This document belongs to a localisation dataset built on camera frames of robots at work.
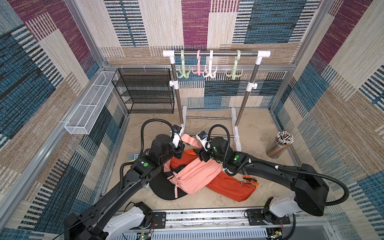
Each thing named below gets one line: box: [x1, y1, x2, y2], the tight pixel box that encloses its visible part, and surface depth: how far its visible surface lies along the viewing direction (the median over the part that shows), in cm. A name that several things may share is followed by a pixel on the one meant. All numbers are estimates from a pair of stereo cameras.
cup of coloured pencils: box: [266, 130, 294, 159], surface depth 85 cm
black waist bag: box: [149, 164, 188, 201], surface depth 84 cm
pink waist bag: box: [164, 134, 223, 198], surface depth 81 cm
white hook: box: [202, 50, 218, 79], surface depth 74 cm
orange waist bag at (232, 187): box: [206, 171, 259, 202], surface depth 79 cm
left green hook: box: [176, 50, 191, 79], surface depth 75 cm
